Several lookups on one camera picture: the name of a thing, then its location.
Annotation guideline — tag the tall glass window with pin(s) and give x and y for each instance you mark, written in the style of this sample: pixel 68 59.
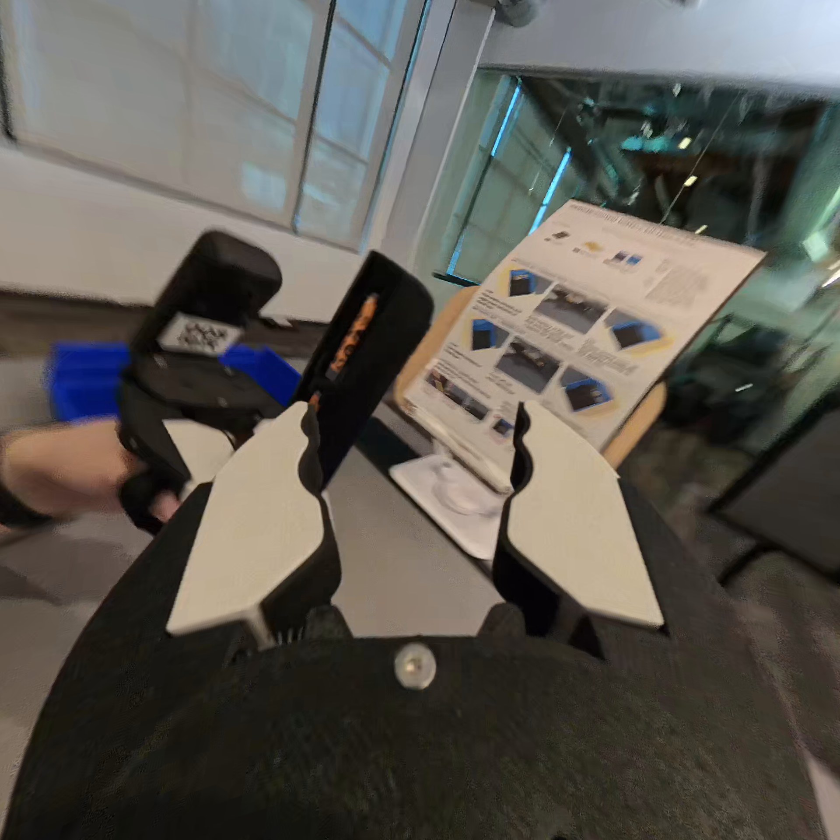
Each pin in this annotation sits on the tall glass window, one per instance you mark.
pixel 505 184

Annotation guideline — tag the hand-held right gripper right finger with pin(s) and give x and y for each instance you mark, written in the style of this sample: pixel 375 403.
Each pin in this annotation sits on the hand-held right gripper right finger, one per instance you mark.
pixel 578 525

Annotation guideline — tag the blue plastic bin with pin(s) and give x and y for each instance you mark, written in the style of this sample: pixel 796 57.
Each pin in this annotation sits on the blue plastic bin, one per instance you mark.
pixel 85 381

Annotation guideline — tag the person's left hand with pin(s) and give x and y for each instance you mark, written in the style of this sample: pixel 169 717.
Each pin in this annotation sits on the person's left hand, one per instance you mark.
pixel 66 466

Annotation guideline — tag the black remote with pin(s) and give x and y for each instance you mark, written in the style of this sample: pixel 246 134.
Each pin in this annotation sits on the black remote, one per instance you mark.
pixel 387 341

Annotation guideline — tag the black floor sign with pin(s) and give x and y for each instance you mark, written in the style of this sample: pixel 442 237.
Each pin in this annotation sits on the black floor sign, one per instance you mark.
pixel 788 499

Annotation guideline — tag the large glass window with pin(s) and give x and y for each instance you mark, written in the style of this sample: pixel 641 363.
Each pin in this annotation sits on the large glass window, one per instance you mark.
pixel 158 92

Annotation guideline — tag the instruction sheet on stand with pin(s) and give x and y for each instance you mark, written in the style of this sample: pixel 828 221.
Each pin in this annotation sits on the instruction sheet on stand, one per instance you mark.
pixel 591 315

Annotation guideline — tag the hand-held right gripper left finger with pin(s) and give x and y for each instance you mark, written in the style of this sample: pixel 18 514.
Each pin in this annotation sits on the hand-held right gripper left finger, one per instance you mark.
pixel 250 525

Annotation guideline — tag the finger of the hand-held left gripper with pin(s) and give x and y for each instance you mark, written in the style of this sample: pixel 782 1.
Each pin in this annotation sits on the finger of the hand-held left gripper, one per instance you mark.
pixel 200 449

